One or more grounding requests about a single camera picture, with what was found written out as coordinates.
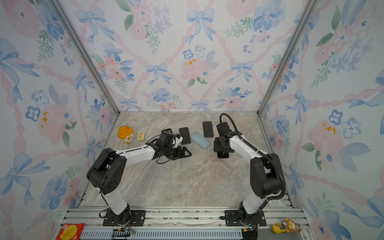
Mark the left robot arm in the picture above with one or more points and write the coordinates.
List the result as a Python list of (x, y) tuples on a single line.
[(107, 171)]

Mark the black phone far right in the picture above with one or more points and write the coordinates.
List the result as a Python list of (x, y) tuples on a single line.
[(208, 129)]

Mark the yellow and brown plush toy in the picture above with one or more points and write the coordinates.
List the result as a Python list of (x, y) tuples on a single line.
[(287, 226)]

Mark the light blue phone case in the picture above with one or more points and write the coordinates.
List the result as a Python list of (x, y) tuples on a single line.
[(203, 142)]

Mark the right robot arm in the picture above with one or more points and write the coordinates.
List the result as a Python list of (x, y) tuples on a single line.
[(266, 179)]

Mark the red chip bag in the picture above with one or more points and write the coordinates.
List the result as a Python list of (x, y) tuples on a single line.
[(70, 232)]

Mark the aluminium rail frame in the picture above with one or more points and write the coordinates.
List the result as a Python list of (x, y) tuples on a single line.
[(169, 223)]

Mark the black phone middle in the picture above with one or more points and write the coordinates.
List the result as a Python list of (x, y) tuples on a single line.
[(185, 134)]

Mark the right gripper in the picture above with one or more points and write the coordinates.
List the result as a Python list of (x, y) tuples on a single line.
[(216, 147)]

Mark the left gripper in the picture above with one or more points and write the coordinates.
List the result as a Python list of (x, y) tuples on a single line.
[(179, 155)]

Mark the black phone screen up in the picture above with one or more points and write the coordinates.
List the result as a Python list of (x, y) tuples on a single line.
[(222, 155)]

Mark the small yellow snack packet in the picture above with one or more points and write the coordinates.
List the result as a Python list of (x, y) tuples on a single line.
[(141, 136)]

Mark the orange lid yogurt cup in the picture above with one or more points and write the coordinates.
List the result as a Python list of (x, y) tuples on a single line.
[(126, 134)]

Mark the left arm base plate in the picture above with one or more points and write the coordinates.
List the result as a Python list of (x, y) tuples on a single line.
[(133, 218)]

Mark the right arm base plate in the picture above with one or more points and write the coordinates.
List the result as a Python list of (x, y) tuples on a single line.
[(239, 218)]

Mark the black phone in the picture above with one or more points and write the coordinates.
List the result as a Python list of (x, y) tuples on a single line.
[(185, 134), (208, 129)]

